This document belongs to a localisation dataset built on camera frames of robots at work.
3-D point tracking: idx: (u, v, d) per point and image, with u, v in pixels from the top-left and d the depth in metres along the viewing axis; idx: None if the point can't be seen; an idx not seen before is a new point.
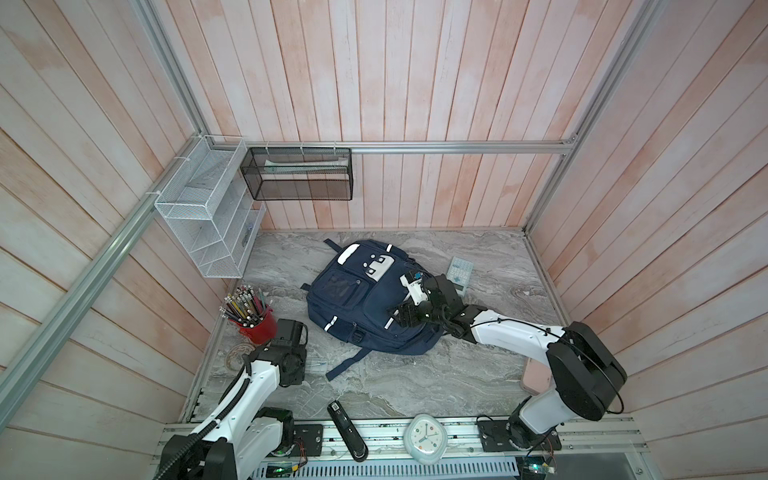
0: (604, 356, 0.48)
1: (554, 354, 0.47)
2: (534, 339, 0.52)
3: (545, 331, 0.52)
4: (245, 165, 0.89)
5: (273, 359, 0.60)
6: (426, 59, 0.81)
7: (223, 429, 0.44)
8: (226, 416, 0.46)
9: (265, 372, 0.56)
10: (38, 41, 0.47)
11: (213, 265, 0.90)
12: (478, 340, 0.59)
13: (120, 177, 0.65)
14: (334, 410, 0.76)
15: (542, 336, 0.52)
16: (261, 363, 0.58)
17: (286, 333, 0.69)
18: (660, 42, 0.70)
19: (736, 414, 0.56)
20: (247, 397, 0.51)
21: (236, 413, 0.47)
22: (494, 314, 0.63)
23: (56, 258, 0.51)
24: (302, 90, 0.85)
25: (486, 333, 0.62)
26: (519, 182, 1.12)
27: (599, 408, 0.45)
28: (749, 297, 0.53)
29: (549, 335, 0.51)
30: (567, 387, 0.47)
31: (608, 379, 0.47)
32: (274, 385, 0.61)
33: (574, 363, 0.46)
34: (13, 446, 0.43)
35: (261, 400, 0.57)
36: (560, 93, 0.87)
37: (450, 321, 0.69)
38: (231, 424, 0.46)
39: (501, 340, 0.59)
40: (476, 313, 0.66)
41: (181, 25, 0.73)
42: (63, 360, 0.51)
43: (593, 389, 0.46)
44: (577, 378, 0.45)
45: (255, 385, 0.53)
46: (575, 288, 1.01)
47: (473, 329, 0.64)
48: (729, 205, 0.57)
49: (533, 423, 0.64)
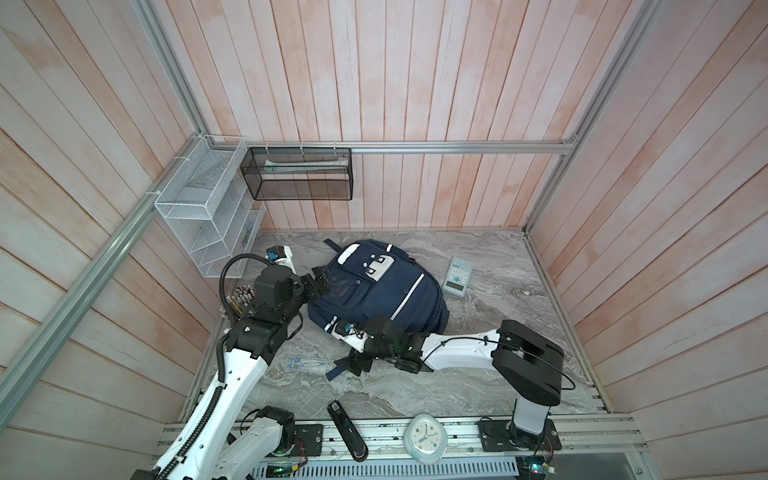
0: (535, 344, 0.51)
1: (501, 363, 0.48)
2: (478, 351, 0.53)
3: (484, 341, 0.54)
4: (245, 165, 0.89)
5: (255, 343, 0.49)
6: (426, 59, 0.81)
7: (189, 465, 0.39)
8: (194, 444, 0.40)
9: (243, 372, 0.46)
10: (38, 41, 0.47)
11: (213, 265, 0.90)
12: (433, 363, 0.62)
13: (121, 177, 0.65)
14: (334, 409, 0.76)
15: (483, 347, 0.53)
16: (238, 354, 0.48)
17: (268, 299, 0.52)
18: (660, 42, 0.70)
19: (737, 414, 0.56)
20: (220, 413, 0.43)
21: (205, 439, 0.41)
22: (438, 339, 0.63)
23: (57, 258, 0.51)
24: (302, 90, 0.85)
25: (438, 357, 0.60)
26: (519, 182, 1.12)
27: (554, 393, 0.47)
28: (750, 297, 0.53)
29: (487, 344, 0.53)
30: (524, 385, 0.48)
31: (549, 365, 0.49)
32: (263, 369, 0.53)
33: (517, 363, 0.48)
34: (13, 446, 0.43)
35: (243, 400, 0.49)
36: (560, 93, 0.87)
37: (404, 358, 0.66)
38: (198, 457, 0.39)
39: (449, 361, 0.60)
40: (421, 345, 0.65)
41: (182, 26, 0.73)
42: (63, 360, 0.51)
43: (541, 379, 0.47)
44: (523, 374, 0.47)
45: (229, 393, 0.44)
46: (575, 288, 1.01)
47: (426, 360, 0.62)
48: (729, 205, 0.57)
49: (530, 426, 0.63)
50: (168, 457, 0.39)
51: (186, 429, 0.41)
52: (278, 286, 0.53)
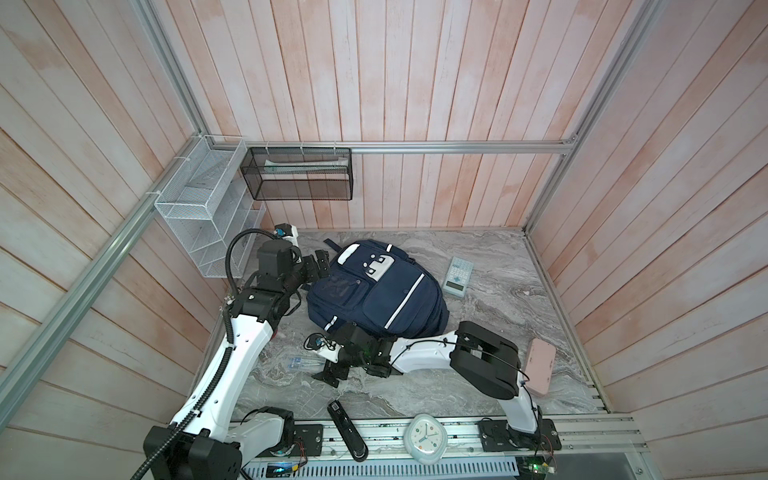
0: (491, 340, 0.54)
1: (457, 364, 0.50)
2: (438, 354, 0.56)
3: (444, 343, 0.56)
4: (245, 165, 0.89)
5: (261, 308, 0.51)
6: (426, 59, 0.81)
7: (205, 418, 0.40)
8: (209, 400, 0.41)
9: (251, 334, 0.48)
10: (38, 41, 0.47)
11: (213, 265, 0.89)
12: (401, 364, 0.64)
13: (121, 177, 0.65)
14: (334, 409, 0.76)
15: (444, 349, 0.55)
16: (245, 319, 0.49)
17: (271, 268, 0.54)
18: (660, 42, 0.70)
19: (737, 414, 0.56)
20: (232, 371, 0.44)
21: (219, 395, 0.42)
22: (404, 343, 0.65)
23: (57, 258, 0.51)
24: (302, 90, 0.85)
25: (405, 360, 0.63)
26: (519, 182, 1.12)
27: (510, 389, 0.50)
28: (749, 297, 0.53)
29: (447, 346, 0.55)
30: (481, 383, 0.51)
31: (503, 360, 0.53)
32: (269, 337, 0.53)
33: (472, 363, 0.51)
34: (13, 446, 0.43)
35: (252, 362, 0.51)
36: (560, 93, 0.87)
37: (374, 364, 0.69)
38: (214, 411, 0.41)
39: (415, 363, 0.62)
40: (389, 349, 0.68)
41: (182, 26, 0.73)
42: (63, 360, 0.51)
43: (495, 376, 0.50)
44: (479, 374, 0.50)
45: (240, 353, 0.46)
46: (575, 288, 1.01)
47: (394, 364, 0.65)
48: (729, 205, 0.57)
49: (524, 425, 0.64)
50: (183, 412, 0.40)
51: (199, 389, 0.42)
52: (281, 254, 0.55)
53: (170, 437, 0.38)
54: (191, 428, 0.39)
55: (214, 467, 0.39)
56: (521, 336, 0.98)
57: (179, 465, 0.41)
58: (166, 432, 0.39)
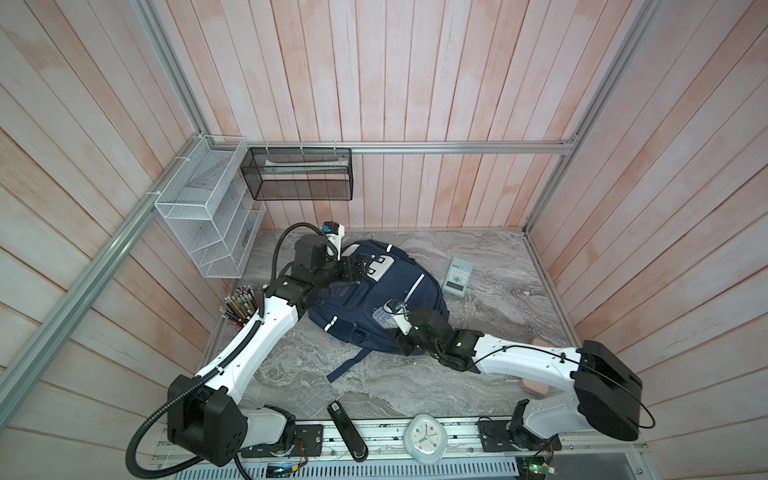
0: (621, 370, 0.47)
1: (581, 386, 0.44)
2: (551, 368, 0.49)
3: (561, 357, 0.49)
4: (245, 165, 0.89)
5: (295, 292, 0.55)
6: (426, 59, 0.81)
7: (225, 378, 0.42)
8: (231, 362, 0.44)
9: (279, 314, 0.51)
10: (38, 41, 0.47)
11: (213, 265, 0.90)
12: (481, 366, 0.59)
13: (121, 177, 0.65)
14: (334, 409, 0.76)
15: (559, 363, 0.48)
16: (276, 299, 0.54)
17: (305, 261, 0.58)
18: (660, 42, 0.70)
19: (737, 414, 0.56)
20: (258, 342, 0.47)
21: (242, 361, 0.45)
22: (498, 342, 0.58)
23: (57, 258, 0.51)
24: (302, 90, 0.85)
25: (492, 363, 0.57)
26: (519, 182, 1.12)
27: (634, 429, 0.43)
28: (749, 297, 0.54)
29: (565, 362, 0.48)
30: (600, 413, 0.44)
31: (631, 394, 0.46)
32: (292, 323, 0.55)
33: (601, 390, 0.43)
34: (12, 447, 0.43)
35: (274, 341, 0.52)
36: (560, 94, 0.87)
37: (447, 354, 0.63)
38: (234, 373, 0.43)
39: (507, 368, 0.55)
40: (473, 343, 0.61)
41: (182, 26, 0.73)
42: (63, 361, 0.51)
43: (622, 411, 0.43)
44: (607, 403, 0.43)
45: (267, 328, 0.49)
46: (575, 288, 1.01)
47: (477, 361, 0.58)
48: (729, 205, 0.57)
49: (538, 430, 0.63)
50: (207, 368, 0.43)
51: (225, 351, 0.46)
52: (316, 249, 0.59)
53: (191, 388, 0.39)
54: (212, 383, 0.42)
55: (224, 426, 0.41)
56: (521, 336, 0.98)
57: (191, 421, 0.43)
58: (190, 382, 0.42)
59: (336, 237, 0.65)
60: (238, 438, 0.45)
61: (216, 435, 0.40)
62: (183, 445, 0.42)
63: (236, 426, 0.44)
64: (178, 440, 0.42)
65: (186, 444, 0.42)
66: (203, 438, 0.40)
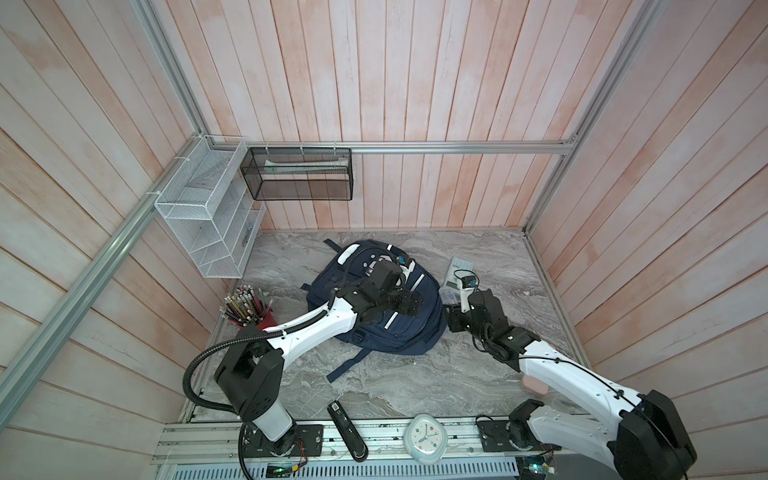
0: (678, 432, 0.43)
1: (628, 428, 0.41)
2: (600, 397, 0.47)
3: (616, 393, 0.46)
4: (245, 165, 0.89)
5: (361, 303, 0.60)
6: (426, 59, 0.81)
7: (284, 342, 0.47)
8: (292, 333, 0.49)
9: (343, 315, 0.56)
10: (38, 41, 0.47)
11: (213, 265, 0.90)
12: (523, 369, 0.59)
13: (121, 177, 0.65)
14: (334, 410, 0.76)
15: (611, 397, 0.46)
16: (344, 301, 0.59)
17: (378, 282, 0.64)
18: (660, 42, 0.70)
19: (737, 414, 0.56)
20: (316, 327, 0.52)
21: (300, 336, 0.49)
22: (551, 352, 0.56)
23: (56, 258, 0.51)
24: (302, 91, 0.86)
25: (538, 369, 0.56)
26: (519, 182, 1.12)
27: None
28: (749, 297, 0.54)
29: (620, 398, 0.46)
30: (635, 458, 0.42)
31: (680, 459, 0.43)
32: (345, 328, 0.58)
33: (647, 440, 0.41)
34: (13, 446, 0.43)
35: (329, 334, 0.56)
36: (560, 93, 0.87)
37: (493, 341, 0.64)
38: (292, 343, 0.48)
39: (552, 379, 0.54)
40: (525, 341, 0.60)
41: (182, 26, 0.73)
42: (63, 361, 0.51)
43: (665, 470, 0.42)
44: (649, 454, 0.41)
45: (328, 321, 0.54)
46: (575, 288, 1.01)
47: (520, 358, 0.58)
48: (728, 205, 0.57)
49: (540, 432, 0.63)
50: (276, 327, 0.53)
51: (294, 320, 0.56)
52: (391, 275, 0.64)
53: (258, 338, 0.47)
54: (272, 342, 0.47)
55: (265, 383, 0.44)
56: None
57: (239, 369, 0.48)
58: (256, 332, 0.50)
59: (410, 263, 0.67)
60: (263, 405, 0.47)
61: (255, 389, 0.43)
62: (223, 386, 0.46)
63: (270, 392, 0.47)
64: (222, 379, 0.46)
65: (225, 386, 0.46)
66: (242, 388, 0.44)
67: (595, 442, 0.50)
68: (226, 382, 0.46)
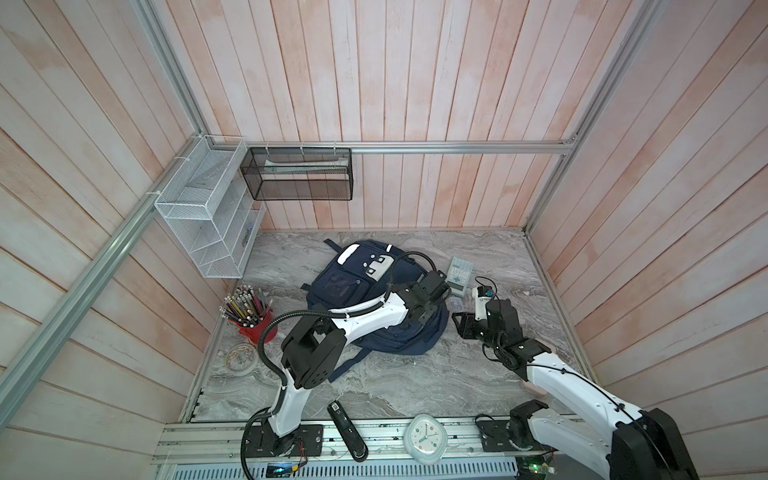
0: (679, 453, 0.42)
1: (622, 437, 0.42)
2: (600, 409, 0.47)
3: (617, 405, 0.47)
4: (245, 165, 0.89)
5: (413, 299, 0.64)
6: (426, 59, 0.81)
7: (347, 324, 0.52)
8: (354, 317, 0.54)
9: (397, 306, 0.61)
10: (39, 42, 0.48)
11: (213, 265, 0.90)
12: (532, 379, 0.60)
13: (121, 177, 0.65)
14: (334, 410, 0.76)
15: (611, 409, 0.47)
16: (398, 297, 0.63)
17: (430, 286, 0.69)
18: (660, 42, 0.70)
19: (737, 414, 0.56)
20: (375, 314, 0.57)
21: (361, 320, 0.55)
22: (559, 362, 0.58)
23: (57, 258, 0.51)
24: (302, 90, 0.85)
25: (544, 378, 0.57)
26: (519, 182, 1.12)
27: None
28: (749, 297, 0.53)
29: (620, 411, 0.46)
30: (632, 475, 0.41)
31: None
32: (396, 322, 0.63)
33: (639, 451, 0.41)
34: (12, 446, 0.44)
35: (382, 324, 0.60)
36: (560, 94, 0.87)
37: (504, 349, 0.66)
38: (353, 326, 0.53)
39: (556, 390, 0.55)
40: (536, 352, 0.61)
41: (182, 26, 0.73)
42: (63, 361, 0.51)
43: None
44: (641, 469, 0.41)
45: (384, 309, 0.59)
46: (575, 288, 1.01)
47: (528, 367, 0.60)
48: (729, 205, 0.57)
49: (539, 432, 0.63)
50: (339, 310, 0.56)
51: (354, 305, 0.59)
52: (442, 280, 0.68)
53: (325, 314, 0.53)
54: (336, 322, 0.52)
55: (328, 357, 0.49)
56: None
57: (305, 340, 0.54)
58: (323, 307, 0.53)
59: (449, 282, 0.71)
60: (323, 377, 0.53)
61: (318, 362, 0.49)
62: (289, 353, 0.52)
63: (328, 367, 0.52)
64: (289, 346, 0.53)
65: (291, 353, 0.52)
66: (306, 359, 0.50)
67: (593, 452, 0.50)
68: (292, 351, 0.52)
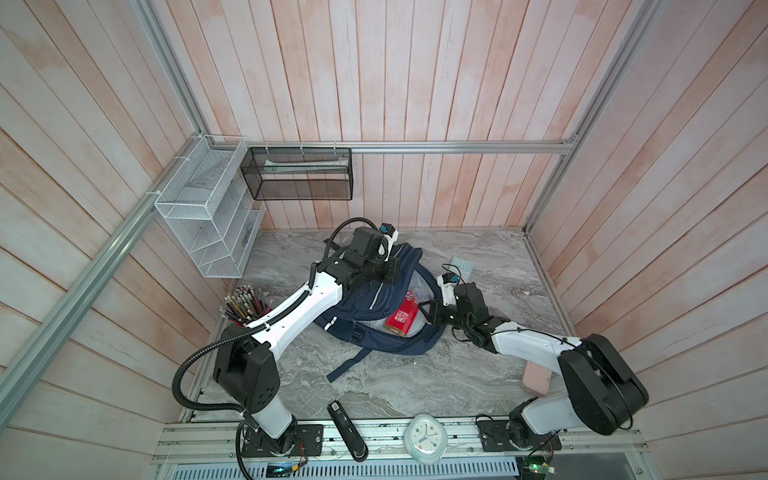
0: (620, 369, 0.47)
1: (567, 361, 0.47)
2: (549, 347, 0.53)
3: (561, 340, 0.53)
4: (245, 165, 0.89)
5: (344, 273, 0.57)
6: (426, 59, 0.81)
7: (269, 333, 0.46)
8: (277, 322, 0.48)
9: (326, 288, 0.54)
10: (38, 41, 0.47)
11: (213, 265, 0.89)
12: (500, 350, 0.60)
13: (121, 177, 0.65)
14: (334, 410, 0.76)
15: (557, 343, 0.52)
16: (326, 276, 0.56)
17: (360, 247, 0.61)
18: (660, 42, 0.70)
19: (737, 414, 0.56)
20: (302, 310, 0.50)
21: (286, 323, 0.48)
22: (515, 325, 0.64)
23: (57, 258, 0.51)
24: (302, 90, 0.85)
25: (506, 342, 0.63)
26: (519, 182, 1.12)
27: (611, 421, 0.44)
28: (749, 297, 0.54)
29: (565, 343, 0.52)
30: (583, 399, 0.46)
31: (622, 394, 0.46)
32: (335, 301, 0.57)
33: (584, 370, 0.46)
34: (12, 446, 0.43)
35: (318, 312, 0.55)
36: (560, 94, 0.87)
37: (473, 328, 0.71)
38: (279, 332, 0.47)
39: (520, 350, 0.60)
40: (497, 323, 0.68)
41: (182, 26, 0.73)
42: (63, 360, 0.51)
43: (606, 402, 0.45)
44: (585, 384, 0.45)
45: (313, 298, 0.52)
46: (575, 288, 1.01)
47: (493, 336, 0.65)
48: (729, 205, 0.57)
49: (534, 423, 0.64)
50: (258, 322, 0.47)
51: (275, 310, 0.50)
52: (371, 239, 0.62)
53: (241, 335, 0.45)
54: (257, 337, 0.45)
55: (260, 376, 0.44)
56: None
57: (234, 366, 0.48)
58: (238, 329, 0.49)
59: (390, 239, 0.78)
60: (272, 392, 0.49)
61: (252, 385, 0.43)
62: (225, 386, 0.46)
63: (271, 382, 0.47)
64: (222, 380, 0.47)
65: (228, 386, 0.46)
66: (241, 384, 0.44)
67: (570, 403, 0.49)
68: (226, 382, 0.46)
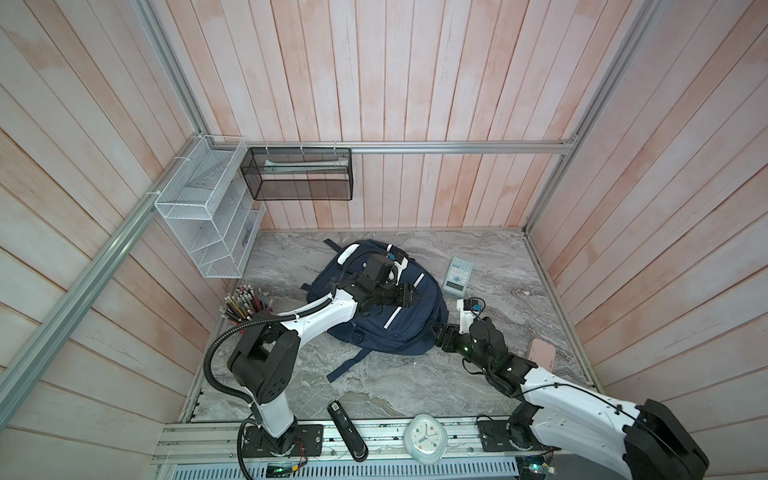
0: (683, 439, 0.44)
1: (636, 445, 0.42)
2: (603, 415, 0.48)
3: (616, 409, 0.48)
4: (245, 165, 0.89)
5: (361, 294, 0.65)
6: (426, 59, 0.81)
7: (298, 324, 0.51)
8: (304, 316, 0.53)
9: (346, 300, 0.61)
10: (38, 41, 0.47)
11: (213, 265, 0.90)
12: (530, 401, 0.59)
13: (121, 177, 0.65)
14: (334, 410, 0.76)
15: (613, 414, 0.47)
16: (346, 292, 0.64)
17: (372, 272, 0.69)
18: (660, 42, 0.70)
19: (737, 413, 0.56)
20: (326, 312, 0.56)
21: (312, 318, 0.53)
22: (550, 376, 0.58)
23: (57, 258, 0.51)
24: (302, 91, 0.86)
25: (540, 396, 0.58)
26: (519, 182, 1.12)
27: None
28: (749, 297, 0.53)
29: (621, 414, 0.47)
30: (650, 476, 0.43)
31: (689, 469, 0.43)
32: (347, 316, 0.62)
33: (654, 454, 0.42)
34: (12, 446, 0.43)
35: (329, 324, 0.58)
36: (560, 93, 0.87)
37: (496, 375, 0.65)
38: (305, 326, 0.51)
39: (556, 405, 0.55)
40: (524, 371, 0.62)
41: (182, 26, 0.73)
42: (63, 361, 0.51)
43: None
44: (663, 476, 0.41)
45: (335, 306, 0.59)
46: (575, 288, 1.01)
47: (524, 390, 0.60)
48: (729, 205, 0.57)
49: (545, 435, 0.63)
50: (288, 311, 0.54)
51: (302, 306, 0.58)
52: (384, 265, 0.69)
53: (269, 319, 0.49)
54: (286, 325, 0.50)
55: (284, 358, 0.46)
56: (521, 336, 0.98)
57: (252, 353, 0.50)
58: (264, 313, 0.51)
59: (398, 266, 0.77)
60: (281, 386, 0.50)
61: (274, 369, 0.45)
62: (237, 374, 0.48)
63: (285, 372, 0.49)
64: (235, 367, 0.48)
65: (239, 374, 0.48)
66: (259, 371, 0.46)
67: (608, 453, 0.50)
68: (239, 370, 0.48)
